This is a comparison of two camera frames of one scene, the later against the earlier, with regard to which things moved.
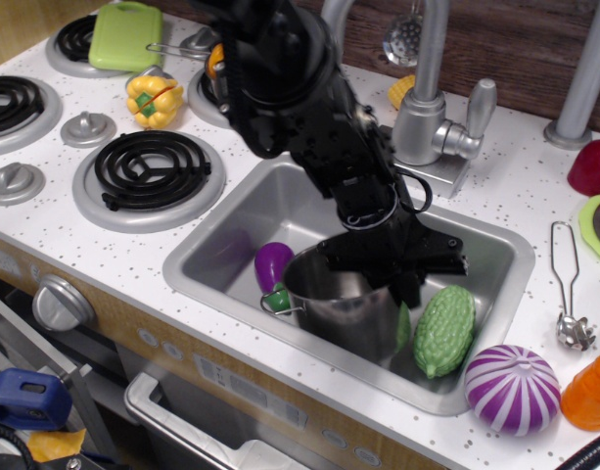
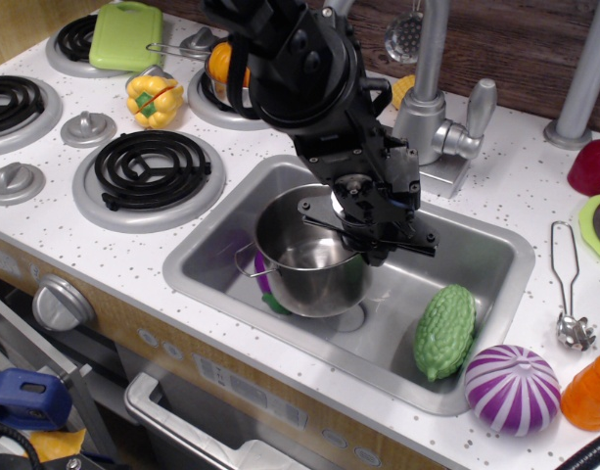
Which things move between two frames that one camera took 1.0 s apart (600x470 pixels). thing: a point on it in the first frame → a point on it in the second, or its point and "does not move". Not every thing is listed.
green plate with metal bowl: x=595 y=218 does not move
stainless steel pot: x=352 y=314 → x=317 y=276
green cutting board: x=120 y=33 does not move
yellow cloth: x=48 y=445 does not move
